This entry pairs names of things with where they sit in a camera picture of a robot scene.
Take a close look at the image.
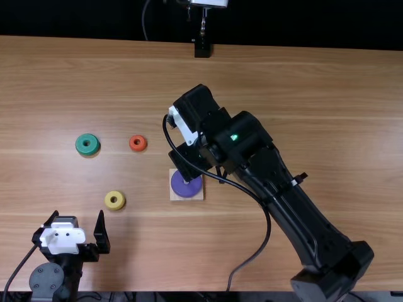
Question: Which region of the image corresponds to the dark green ring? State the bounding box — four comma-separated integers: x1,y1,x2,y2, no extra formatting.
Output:
74,133,101,157

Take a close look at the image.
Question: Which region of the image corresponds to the black cable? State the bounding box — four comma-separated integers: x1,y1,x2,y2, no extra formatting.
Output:
162,113,272,292
2,243,40,295

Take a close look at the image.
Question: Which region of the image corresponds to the wooden peg base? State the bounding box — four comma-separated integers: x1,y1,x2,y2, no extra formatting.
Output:
169,168,205,202

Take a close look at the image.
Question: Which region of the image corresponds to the orange ring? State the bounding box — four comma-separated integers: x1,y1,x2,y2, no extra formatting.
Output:
128,135,148,152

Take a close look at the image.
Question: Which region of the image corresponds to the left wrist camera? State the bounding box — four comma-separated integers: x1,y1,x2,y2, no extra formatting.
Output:
39,215,86,255

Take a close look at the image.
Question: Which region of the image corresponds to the black clamp stand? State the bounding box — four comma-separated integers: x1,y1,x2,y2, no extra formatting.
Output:
187,6,214,59

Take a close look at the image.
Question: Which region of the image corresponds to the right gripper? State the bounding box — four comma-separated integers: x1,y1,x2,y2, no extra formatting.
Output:
172,83,221,135

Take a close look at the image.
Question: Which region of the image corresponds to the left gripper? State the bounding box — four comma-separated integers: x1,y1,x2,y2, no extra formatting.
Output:
31,210,111,264

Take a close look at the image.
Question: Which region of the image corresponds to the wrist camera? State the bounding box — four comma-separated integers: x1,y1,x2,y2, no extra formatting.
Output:
168,106,200,147
39,215,86,255

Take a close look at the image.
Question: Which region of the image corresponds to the thin grey cable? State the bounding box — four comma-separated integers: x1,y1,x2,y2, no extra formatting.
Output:
141,0,152,41

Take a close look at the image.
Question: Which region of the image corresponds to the white mounted device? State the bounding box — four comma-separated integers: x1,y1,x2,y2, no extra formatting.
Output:
176,0,229,9

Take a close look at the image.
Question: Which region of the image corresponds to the yellow ring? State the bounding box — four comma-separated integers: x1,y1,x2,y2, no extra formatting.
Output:
104,190,127,211

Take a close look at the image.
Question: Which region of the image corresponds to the purple ring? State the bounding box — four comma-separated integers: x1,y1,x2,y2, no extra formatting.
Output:
170,171,203,199

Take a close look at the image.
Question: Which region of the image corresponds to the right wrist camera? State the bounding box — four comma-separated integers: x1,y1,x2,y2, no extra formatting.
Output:
168,106,200,147

